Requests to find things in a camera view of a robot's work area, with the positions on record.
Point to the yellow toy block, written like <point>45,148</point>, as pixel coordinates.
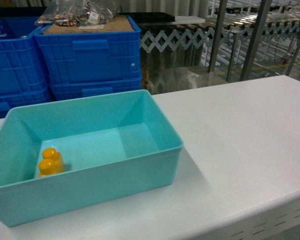
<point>52,163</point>

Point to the light teal plastic box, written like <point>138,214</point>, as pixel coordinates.
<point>112,145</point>

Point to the expandable roller conveyor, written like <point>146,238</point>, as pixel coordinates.
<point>261,22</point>

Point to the blue crate top right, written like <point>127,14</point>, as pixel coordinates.
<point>110,52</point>

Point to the blue crate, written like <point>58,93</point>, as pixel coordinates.
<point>10,101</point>
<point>110,52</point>
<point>22,65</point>
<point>81,90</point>

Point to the blue crate bottom right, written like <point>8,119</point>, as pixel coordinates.
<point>81,90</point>

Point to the brown cardboard sheet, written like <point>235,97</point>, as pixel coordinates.
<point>97,25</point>

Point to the clear bag of parts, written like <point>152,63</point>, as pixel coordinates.
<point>78,13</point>

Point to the blue crate top middle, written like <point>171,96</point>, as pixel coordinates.
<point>22,65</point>

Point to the blue crate bottom middle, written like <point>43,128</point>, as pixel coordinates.
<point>10,101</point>

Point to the black tray behind crates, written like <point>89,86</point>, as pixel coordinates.
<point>11,12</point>

